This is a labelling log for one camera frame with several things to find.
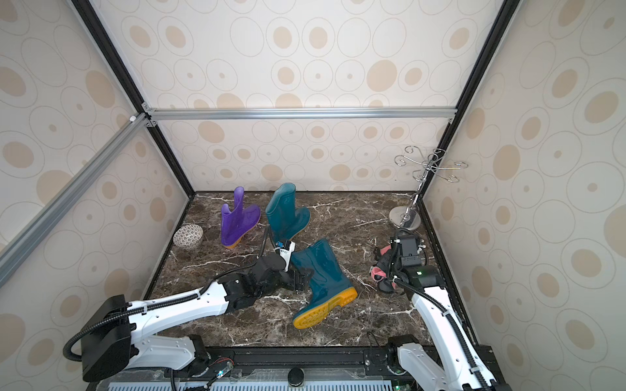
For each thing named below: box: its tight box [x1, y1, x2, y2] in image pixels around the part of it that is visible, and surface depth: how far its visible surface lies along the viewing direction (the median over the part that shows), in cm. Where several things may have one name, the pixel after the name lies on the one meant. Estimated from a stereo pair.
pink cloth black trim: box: [370, 244, 397, 293], surface depth 74 cm
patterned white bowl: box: [172, 224, 204, 249], surface depth 102 cm
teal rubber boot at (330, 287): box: [291, 238, 358, 330], surface depth 87 cm
